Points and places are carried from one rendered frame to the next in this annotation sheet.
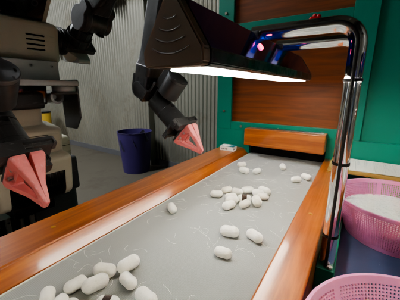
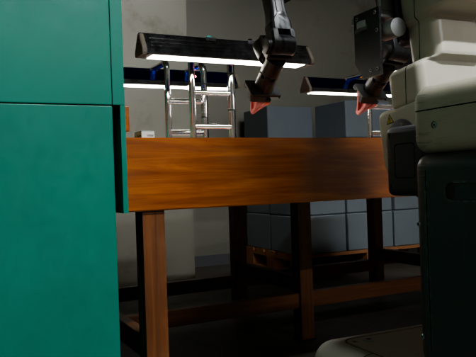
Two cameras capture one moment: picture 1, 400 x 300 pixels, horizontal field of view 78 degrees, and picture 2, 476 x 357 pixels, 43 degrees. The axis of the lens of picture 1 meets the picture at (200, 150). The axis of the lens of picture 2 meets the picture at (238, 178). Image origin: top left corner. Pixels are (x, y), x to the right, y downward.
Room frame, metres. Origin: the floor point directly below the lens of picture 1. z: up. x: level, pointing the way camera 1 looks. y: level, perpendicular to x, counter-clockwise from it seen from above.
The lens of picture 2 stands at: (2.26, 0.90, 0.65)
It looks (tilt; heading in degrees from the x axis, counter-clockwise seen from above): 0 degrees down; 210
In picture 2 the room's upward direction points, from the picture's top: 2 degrees counter-clockwise
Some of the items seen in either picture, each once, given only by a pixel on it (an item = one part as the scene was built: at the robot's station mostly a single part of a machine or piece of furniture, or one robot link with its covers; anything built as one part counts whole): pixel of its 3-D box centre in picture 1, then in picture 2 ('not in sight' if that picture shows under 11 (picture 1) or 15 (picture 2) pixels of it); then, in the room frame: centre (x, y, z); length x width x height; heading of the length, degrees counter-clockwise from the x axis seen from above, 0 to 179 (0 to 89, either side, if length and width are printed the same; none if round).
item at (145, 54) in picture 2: (266, 59); (229, 50); (0.53, -0.14, 1.08); 0.62 x 0.08 x 0.07; 147
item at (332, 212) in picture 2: not in sight; (338, 185); (-2.04, -0.77, 0.58); 1.18 x 0.78 x 1.16; 145
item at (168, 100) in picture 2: not in sight; (178, 119); (0.27, -0.54, 0.90); 0.20 x 0.19 x 0.45; 147
